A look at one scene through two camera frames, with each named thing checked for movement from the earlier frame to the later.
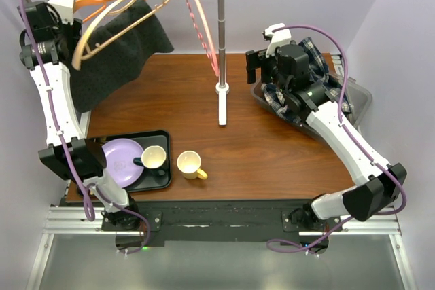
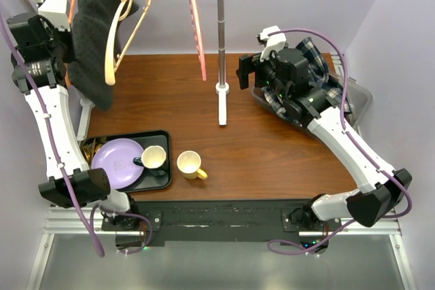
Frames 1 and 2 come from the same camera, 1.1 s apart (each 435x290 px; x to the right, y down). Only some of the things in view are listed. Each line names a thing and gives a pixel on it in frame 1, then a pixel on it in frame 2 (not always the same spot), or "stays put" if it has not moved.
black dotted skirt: (115, 56) -> (99, 9)
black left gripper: (74, 34) stays put
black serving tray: (160, 138) stays put
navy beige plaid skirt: (319, 66) stays put
